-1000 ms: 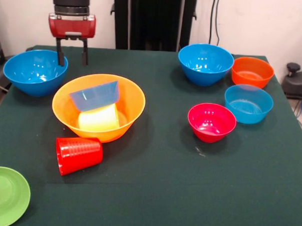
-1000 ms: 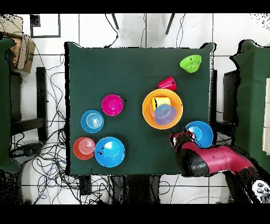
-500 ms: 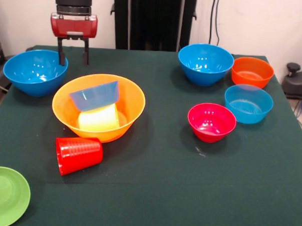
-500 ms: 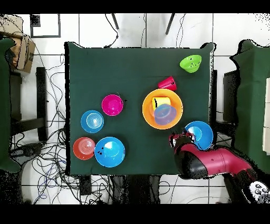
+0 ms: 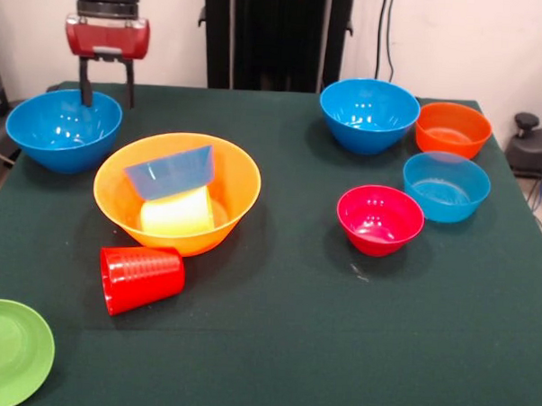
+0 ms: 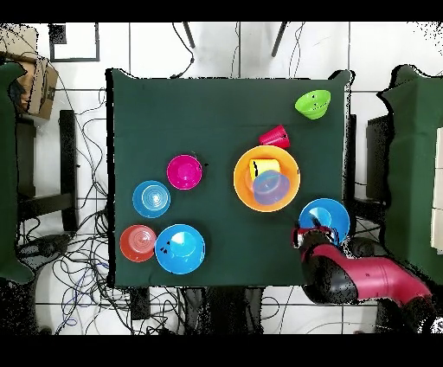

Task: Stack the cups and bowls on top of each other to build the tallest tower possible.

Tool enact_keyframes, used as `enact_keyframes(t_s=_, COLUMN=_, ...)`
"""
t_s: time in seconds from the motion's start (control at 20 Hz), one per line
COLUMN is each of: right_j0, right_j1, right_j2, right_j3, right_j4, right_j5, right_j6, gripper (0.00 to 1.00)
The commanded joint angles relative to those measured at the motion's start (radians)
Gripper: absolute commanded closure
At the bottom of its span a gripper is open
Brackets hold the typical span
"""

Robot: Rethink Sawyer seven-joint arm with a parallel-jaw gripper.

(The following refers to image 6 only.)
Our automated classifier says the black table frame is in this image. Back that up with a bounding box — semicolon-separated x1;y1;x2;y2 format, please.
15;109;80;232

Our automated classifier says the orange bowl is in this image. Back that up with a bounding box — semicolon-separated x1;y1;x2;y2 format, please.
119;223;157;263

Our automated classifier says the small blue bowl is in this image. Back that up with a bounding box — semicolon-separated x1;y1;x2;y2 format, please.
252;169;291;206
132;179;171;219

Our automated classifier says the dark green tablecloth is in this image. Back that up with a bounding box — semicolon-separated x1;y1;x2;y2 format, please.
106;68;355;289
0;61;35;285
376;64;443;287

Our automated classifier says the red cup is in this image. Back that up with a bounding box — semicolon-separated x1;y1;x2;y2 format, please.
258;124;291;150

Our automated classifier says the large yellow bowl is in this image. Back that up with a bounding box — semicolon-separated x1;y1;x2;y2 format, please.
233;145;301;213

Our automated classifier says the green bowl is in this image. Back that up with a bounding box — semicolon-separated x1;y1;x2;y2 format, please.
293;88;332;121

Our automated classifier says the black power strip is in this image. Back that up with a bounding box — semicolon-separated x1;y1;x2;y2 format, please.
130;288;151;321

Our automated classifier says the large blue bowl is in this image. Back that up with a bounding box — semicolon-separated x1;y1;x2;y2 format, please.
154;223;206;275
298;197;351;247

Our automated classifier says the black square frame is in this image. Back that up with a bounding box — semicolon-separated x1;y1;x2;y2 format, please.
48;22;101;63

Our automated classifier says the black box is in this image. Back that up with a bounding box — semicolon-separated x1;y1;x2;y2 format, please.
365;115;394;202

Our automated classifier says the tangle of cables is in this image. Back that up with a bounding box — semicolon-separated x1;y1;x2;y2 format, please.
16;79;195;335

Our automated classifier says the black tripod leg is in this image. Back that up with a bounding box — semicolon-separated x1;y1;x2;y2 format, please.
270;22;288;58
182;22;196;49

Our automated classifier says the yellow cup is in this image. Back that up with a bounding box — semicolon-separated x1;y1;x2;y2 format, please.
248;158;281;180

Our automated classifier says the cardboard box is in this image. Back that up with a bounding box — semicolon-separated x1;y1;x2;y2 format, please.
0;23;59;120

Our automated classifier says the black stand base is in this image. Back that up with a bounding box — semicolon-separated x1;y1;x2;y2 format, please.
345;236;388;259
16;233;72;271

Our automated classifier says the pink bowl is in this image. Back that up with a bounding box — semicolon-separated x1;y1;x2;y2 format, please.
166;154;204;191

